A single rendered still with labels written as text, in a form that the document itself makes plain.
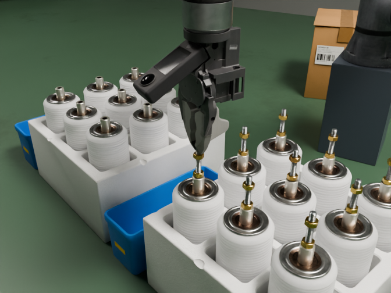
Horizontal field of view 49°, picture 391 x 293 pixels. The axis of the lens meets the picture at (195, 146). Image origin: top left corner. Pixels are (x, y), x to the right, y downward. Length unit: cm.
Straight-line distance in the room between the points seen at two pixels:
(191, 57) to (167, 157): 45
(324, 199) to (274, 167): 12
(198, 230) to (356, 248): 27
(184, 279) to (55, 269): 34
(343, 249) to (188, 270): 27
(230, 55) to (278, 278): 34
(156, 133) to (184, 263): 37
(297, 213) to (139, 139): 45
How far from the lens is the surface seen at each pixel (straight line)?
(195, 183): 77
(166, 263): 84
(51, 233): 113
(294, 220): 78
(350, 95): 135
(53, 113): 118
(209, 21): 63
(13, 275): 105
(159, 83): 63
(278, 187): 81
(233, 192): 84
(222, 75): 67
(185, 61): 64
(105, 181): 97
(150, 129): 103
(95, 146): 99
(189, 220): 78
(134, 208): 101
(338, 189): 86
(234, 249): 70
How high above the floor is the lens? 71
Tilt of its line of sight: 30 degrees down
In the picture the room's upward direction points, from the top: straight up
